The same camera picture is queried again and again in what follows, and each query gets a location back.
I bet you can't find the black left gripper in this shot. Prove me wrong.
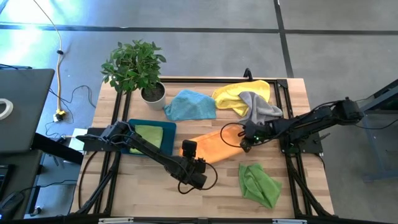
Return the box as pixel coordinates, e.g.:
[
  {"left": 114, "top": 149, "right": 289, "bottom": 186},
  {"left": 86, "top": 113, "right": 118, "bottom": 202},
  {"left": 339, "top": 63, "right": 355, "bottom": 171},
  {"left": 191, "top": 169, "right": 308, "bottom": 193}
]
[{"left": 167, "top": 157, "right": 208, "bottom": 190}]

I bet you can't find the grey microfiber towel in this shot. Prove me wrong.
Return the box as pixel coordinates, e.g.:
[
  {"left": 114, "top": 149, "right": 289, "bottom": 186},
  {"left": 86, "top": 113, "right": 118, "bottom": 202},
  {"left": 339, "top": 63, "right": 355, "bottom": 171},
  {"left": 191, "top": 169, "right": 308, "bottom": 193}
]
[{"left": 238, "top": 91, "right": 284, "bottom": 127}]

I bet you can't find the orange microfiber towel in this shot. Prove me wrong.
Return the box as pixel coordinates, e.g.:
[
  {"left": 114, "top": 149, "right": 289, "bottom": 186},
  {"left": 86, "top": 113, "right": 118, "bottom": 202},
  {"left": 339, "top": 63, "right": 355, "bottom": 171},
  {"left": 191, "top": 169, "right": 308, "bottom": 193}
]
[{"left": 179, "top": 124, "right": 249, "bottom": 165}]

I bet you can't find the yellow microfiber towel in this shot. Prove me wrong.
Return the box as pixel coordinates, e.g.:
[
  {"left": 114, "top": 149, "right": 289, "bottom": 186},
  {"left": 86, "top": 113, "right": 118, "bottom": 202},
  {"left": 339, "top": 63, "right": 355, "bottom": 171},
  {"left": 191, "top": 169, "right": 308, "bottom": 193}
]
[{"left": 211, "top": 80, "right": 271, "bottom": 118}]

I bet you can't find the light green microfiber towel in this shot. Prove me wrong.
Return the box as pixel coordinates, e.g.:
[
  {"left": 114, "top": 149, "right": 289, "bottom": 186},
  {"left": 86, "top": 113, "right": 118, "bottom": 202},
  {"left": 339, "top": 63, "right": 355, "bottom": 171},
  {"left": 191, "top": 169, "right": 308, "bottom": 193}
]
[{"left": 129, "top": 124, "right": 164, "bottom": 156}]

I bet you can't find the blue microfiber towel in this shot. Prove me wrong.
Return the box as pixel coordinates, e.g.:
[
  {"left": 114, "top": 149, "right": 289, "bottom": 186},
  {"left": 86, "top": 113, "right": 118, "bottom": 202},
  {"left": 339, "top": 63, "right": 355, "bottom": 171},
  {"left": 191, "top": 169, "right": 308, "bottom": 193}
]
[{"left": 164, "top": 89, "right": 218, "bottom": 122}]

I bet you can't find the grass green microfiber towel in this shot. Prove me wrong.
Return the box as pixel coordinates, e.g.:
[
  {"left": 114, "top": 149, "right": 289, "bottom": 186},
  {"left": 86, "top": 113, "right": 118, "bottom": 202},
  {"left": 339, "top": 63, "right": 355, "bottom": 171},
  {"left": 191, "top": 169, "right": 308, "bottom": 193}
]
[{"left": 238, "top": 163, "right": 283, "bottom": 210}]

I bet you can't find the teal plastic bin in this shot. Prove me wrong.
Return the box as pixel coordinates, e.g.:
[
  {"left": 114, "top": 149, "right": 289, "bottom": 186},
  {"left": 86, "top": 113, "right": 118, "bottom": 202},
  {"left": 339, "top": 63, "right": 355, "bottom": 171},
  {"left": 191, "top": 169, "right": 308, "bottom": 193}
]
[{"left": 121, "top": 118, "right": 177, "bottom": 157}]

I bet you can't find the white box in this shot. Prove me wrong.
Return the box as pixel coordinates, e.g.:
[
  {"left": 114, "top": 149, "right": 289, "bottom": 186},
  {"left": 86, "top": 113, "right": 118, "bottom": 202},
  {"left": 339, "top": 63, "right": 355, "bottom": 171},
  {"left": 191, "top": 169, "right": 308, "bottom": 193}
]
[{"left": 68, "top": 128, "right": 90, "bottom": 153}]

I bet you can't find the green plant in white pot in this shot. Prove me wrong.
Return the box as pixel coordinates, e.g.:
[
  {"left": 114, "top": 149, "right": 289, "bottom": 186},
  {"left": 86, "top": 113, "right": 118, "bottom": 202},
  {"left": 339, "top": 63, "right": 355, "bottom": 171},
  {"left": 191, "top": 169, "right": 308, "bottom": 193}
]
[{"left": 100, "top": 39, "right": 167, "bottom": 110}]

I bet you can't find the blue metal cart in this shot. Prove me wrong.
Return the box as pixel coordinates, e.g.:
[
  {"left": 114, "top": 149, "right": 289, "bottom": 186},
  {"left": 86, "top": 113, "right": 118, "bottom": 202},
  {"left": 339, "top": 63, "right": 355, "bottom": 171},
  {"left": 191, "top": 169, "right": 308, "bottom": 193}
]
[{"left": 343, "top": 79, "right": 398, "bottom": 183}]

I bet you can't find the yellow power plug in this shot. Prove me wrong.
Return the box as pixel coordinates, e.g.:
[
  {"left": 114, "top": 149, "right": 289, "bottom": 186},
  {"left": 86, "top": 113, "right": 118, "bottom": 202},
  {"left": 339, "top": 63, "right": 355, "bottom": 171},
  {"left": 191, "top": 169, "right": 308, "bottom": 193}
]
[{"left": 53, "top": 109, "right": 67, "bottom": 123}]

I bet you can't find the dark desk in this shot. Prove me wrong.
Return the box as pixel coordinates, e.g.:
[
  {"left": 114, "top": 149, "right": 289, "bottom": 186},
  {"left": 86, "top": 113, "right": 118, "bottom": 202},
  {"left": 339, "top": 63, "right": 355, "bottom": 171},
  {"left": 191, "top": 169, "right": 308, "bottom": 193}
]
[{"left": 0, "top": 133, "right": 85, "bottom": 220}]

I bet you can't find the grey laptop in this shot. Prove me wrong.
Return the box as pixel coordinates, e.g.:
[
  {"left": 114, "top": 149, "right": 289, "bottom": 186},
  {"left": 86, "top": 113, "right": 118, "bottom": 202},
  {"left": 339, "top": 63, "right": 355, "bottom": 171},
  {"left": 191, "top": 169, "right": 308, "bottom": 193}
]
[{"left": 0, "top": 68, "right": 56, "bottom": 154}]

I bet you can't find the black computer mouse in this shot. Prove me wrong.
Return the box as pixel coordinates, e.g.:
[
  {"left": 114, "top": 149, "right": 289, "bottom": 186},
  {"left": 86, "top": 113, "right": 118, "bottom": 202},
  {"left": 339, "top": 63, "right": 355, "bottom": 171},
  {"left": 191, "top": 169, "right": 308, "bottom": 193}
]
[{"left": 1, "top": 192, "right": 24, "bottom": 218}]

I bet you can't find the black keyboard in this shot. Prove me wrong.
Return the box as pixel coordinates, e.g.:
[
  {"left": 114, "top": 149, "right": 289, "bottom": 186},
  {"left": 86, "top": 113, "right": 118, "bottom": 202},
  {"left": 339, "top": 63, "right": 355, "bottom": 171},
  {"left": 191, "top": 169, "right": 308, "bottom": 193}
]
[{"left": 0, "top": 164, "right": 15, "bottom": 197}]

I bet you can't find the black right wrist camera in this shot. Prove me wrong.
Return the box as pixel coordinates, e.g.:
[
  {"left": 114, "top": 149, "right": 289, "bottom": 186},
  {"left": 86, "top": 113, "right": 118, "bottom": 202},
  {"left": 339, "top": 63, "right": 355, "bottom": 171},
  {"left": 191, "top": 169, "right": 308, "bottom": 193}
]
[{"left": 239, "top": 136, "right": 253, "bottom": 154}]

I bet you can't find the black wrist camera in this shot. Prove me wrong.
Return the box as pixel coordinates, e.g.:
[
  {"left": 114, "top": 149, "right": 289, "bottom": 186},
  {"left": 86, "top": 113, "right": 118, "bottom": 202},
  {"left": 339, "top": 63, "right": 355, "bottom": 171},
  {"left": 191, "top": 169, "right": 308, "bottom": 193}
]
[
  {"left": 181, "top": 139, "right": 198, "bottom": 159},
  {"left": 239, "top": 136, "right": 253, "bottom": 154}
]

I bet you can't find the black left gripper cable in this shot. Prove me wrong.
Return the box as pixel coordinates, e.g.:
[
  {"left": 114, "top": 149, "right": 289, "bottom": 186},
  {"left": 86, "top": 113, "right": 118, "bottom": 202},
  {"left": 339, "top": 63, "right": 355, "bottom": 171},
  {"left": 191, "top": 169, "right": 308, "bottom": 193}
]
[{"left": 177, "top": 161, "right": 219, "bottom": 195}]

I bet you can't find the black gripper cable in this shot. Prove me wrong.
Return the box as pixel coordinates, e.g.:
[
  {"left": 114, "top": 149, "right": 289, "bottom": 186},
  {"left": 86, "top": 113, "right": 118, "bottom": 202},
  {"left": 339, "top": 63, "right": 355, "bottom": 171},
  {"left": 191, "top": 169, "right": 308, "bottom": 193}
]
[
  {"left": 220, "top": 122, "right": 249, "bottom": 149},
  {"left": 177, "top": 161, "right": 219, "bottom": 195}
]

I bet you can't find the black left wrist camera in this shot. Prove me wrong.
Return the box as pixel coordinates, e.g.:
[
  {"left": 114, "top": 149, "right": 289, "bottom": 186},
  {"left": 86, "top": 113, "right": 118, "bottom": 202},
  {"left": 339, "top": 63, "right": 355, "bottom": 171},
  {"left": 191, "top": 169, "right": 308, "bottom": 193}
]
[{"left": 181, "top": 139, "right": 198, "bottom": 159}]

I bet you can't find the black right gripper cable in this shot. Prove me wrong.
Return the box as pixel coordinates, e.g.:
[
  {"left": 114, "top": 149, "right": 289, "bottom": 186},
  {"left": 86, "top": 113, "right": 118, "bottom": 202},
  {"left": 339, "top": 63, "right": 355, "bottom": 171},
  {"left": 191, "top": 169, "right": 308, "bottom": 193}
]
[{"left": 220, "top": 122, "right": 249, "bottom": 149}]

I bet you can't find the black aluminium table frame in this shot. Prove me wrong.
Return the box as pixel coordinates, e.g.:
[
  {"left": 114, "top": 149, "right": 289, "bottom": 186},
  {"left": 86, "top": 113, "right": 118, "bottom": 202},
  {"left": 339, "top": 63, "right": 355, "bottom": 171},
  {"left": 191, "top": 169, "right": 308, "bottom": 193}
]
[{"left": 70, "top": 77, "right": 335, "bottom": 218}]

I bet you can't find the white table edge bracket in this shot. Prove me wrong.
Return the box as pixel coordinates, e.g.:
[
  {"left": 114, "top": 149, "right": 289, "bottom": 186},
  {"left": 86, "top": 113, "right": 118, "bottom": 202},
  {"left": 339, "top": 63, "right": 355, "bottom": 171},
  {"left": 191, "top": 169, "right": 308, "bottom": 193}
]
[
  {"left": 98, "top": 217, "right": 134, "bottom": 224},
  {"left": 272, "top": 218, "right": 308, "bottom": 224}
]

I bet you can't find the black curved table cable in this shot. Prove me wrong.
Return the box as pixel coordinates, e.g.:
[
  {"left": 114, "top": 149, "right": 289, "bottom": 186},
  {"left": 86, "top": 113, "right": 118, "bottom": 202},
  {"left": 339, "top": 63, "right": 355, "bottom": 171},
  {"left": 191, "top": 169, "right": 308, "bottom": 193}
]
[{"left": 77, "top": 151, "right": 97, "bottom": 209}]

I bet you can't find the black cable by cart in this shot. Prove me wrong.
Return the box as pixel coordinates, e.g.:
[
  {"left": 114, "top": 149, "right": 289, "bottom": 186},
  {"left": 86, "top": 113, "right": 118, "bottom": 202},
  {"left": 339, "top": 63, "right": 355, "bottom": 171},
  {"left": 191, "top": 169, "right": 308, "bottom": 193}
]
[{"left": 354, "top": 98, "right": 398, "bottom": 131}]

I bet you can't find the thin black floor cable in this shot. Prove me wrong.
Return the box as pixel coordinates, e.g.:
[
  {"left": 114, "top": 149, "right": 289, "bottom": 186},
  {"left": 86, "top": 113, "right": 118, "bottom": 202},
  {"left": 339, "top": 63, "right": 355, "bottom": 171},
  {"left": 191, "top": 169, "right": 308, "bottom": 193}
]
[{"left": 45, "top": 84, "right": 96, "bottom": 138}]

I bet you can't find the yellow power cable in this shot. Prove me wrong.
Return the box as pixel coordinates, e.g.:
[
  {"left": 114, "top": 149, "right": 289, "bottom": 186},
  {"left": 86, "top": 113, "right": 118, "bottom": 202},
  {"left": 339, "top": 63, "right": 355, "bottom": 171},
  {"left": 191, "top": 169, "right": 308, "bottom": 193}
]
[{"left": 32, "top": 0, "right": 67, "bottom": 121}]

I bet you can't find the white ring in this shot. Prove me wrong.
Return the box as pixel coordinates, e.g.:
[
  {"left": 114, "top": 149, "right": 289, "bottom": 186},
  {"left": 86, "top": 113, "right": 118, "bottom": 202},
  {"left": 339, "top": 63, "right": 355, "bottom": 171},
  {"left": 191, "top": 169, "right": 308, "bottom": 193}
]
[{"left": 0, "top": 98, "right": 14, "bottom": 121}]

